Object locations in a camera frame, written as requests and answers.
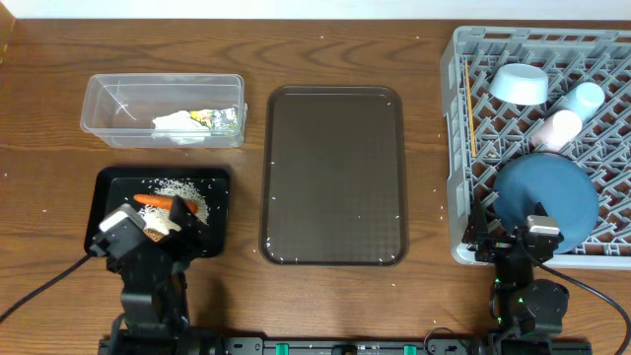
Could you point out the white tissue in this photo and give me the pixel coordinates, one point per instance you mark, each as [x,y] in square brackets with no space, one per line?
[180,128]

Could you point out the dark blue plate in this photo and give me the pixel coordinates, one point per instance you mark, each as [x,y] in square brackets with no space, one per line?
[558,184]

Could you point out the green pandan cake wrapper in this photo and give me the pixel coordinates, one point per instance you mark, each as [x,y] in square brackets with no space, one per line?
[204,117]

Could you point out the aluminium foil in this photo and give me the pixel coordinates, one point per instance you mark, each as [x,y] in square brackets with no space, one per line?
[224,119]

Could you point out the grey dishwasher rack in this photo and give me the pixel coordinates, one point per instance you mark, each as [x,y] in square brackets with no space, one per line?
[485,133]

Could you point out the pink cup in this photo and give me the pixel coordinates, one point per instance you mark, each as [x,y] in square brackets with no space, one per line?
[557,131]

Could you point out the light blue bowl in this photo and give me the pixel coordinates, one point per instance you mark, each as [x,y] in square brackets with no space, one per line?
[520,84]

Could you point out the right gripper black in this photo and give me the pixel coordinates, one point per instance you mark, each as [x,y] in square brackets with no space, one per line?
[478,232]

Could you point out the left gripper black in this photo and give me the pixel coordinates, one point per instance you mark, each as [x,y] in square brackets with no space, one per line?
[191,248]

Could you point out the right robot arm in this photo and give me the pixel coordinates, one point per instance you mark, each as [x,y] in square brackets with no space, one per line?
[529,311]

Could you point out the clear plastic container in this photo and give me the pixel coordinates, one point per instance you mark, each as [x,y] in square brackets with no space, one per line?
[120,108]

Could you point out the orange carrot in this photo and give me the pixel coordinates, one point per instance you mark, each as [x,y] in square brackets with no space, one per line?
[163,201]

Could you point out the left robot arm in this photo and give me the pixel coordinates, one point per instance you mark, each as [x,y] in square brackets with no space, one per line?
[155,313]

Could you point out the brown serving tray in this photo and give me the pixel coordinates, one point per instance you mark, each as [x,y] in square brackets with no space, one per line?
[334,179]

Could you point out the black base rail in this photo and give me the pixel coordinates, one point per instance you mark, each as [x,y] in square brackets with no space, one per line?
[258,346]

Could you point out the pile of white rice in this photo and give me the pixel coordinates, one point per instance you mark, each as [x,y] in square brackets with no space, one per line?
[158,219]

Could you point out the light blue cup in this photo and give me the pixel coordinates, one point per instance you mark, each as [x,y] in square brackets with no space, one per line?
[584,100]

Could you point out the brown mushroom food scrap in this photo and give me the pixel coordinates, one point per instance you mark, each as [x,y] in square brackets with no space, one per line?
[154,235]

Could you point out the black plastic tray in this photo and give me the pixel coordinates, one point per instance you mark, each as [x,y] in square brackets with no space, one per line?
[117,185]

